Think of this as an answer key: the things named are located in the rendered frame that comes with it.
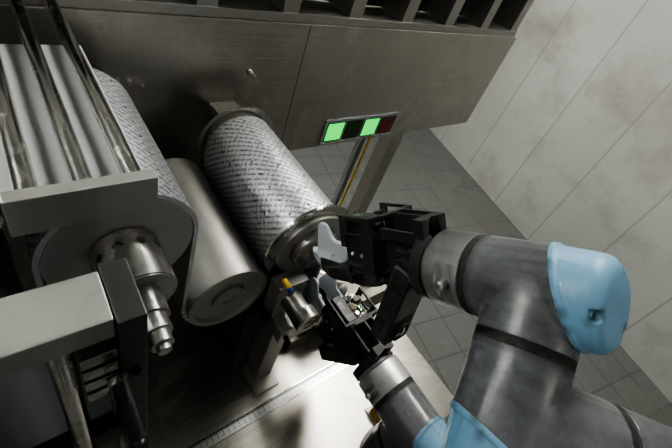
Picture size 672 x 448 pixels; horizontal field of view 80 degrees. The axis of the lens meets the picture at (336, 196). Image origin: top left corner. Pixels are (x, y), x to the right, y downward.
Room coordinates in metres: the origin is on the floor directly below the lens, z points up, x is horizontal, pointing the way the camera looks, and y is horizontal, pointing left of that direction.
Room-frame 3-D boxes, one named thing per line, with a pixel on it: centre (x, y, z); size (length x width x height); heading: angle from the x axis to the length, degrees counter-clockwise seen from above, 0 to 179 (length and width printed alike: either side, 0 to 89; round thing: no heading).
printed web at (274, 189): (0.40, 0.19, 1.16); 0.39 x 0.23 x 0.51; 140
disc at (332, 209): (0.42, 0.01, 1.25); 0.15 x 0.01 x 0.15; 140
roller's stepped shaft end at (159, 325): (0.18, 0.11, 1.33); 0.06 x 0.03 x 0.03; 50
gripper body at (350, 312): (0.39, -0.11, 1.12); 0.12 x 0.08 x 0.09; 50
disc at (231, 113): (0.58, 0.20, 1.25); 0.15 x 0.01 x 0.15; 140
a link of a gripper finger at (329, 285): (0.47, -0.04, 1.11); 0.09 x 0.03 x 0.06; 49
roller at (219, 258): (0.41, 0.18, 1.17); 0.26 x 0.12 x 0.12; 50
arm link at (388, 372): (0.34, -0.17, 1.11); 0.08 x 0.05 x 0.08; 140
